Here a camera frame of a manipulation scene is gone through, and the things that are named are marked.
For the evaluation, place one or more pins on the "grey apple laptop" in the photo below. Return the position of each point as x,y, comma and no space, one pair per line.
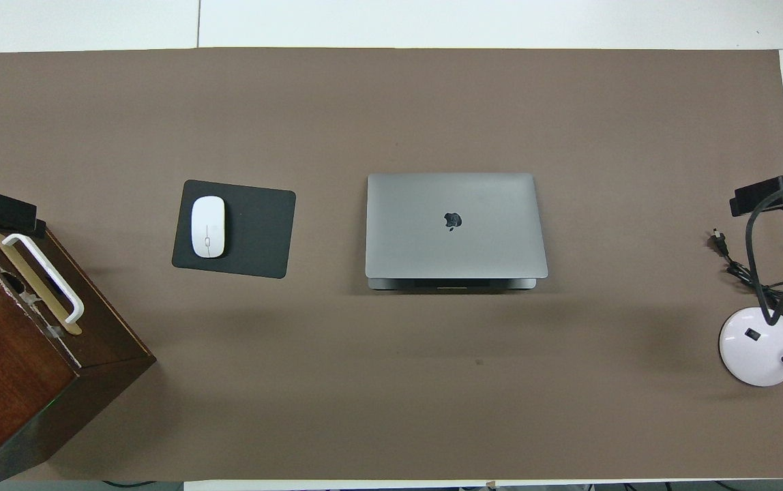
432,239

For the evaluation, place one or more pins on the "white desk lamp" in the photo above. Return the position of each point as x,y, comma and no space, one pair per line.
756,348

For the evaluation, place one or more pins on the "dark brown wooden box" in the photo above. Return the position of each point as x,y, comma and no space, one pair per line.
16,368

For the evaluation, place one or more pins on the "white computer mouse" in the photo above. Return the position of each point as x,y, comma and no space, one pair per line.
208,226

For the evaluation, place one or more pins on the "black mouse pad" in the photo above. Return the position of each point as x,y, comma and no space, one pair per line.
255,232

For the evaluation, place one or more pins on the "large brown table mat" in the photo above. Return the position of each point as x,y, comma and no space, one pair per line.
391,109

